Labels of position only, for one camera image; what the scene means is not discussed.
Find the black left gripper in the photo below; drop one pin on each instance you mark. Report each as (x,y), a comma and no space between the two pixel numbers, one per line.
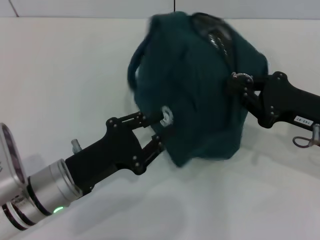
(112,150)

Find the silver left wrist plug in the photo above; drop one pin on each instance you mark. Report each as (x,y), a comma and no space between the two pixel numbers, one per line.
(75,146)

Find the teal blue lunch bag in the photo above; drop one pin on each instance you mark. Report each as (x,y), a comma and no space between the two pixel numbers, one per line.
(190,87)

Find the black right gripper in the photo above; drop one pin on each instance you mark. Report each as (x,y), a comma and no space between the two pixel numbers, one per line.
(292,102)

